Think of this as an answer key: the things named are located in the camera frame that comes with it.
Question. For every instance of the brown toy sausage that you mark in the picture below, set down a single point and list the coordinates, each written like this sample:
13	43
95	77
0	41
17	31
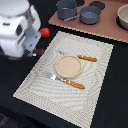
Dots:
39	51

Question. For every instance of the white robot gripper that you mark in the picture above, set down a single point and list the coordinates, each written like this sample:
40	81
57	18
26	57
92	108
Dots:
19	28

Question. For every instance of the beige round plate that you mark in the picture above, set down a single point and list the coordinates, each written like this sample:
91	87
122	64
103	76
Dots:
68	66

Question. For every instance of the grey frying pan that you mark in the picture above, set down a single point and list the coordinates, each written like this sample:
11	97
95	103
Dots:
89	15

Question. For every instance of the red toy tomato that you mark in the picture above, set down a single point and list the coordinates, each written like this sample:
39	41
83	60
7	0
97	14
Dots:
45	32

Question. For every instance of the knife with wooden handle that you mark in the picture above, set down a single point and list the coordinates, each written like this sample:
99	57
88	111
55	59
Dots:
79	56

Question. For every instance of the grey cooking pot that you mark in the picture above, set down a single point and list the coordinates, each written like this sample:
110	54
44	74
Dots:
66	8

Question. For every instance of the black round burner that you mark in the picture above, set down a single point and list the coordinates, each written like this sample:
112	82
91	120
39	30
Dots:
80	2
98	4

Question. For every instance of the fork with wooden handle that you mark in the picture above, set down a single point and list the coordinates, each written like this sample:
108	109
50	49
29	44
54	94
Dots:
69	82

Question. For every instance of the white woven placemat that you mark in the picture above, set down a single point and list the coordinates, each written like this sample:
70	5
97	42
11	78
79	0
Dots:
67	79

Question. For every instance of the beige bowl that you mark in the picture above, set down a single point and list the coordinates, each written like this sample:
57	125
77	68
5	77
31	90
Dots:
123	16

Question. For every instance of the brown stove board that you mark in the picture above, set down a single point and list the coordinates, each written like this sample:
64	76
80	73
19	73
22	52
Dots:
106	27

